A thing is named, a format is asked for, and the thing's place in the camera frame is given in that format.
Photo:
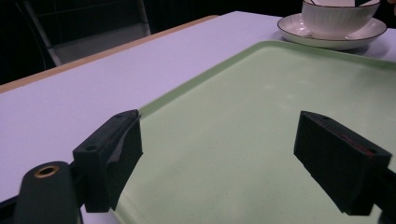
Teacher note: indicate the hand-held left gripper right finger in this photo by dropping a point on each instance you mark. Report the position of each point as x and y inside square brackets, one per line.
[336, 161]

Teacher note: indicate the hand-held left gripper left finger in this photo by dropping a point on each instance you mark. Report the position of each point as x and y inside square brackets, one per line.
[107, 155]

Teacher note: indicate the light green plastic tray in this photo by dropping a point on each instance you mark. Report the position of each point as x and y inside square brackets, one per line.
[249, 140]

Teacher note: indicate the white saucer with dark rim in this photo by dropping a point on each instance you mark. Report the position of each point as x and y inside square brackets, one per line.
[330, 39]

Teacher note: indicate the white ribbed cup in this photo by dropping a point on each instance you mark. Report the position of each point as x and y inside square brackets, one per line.
[337, 17]

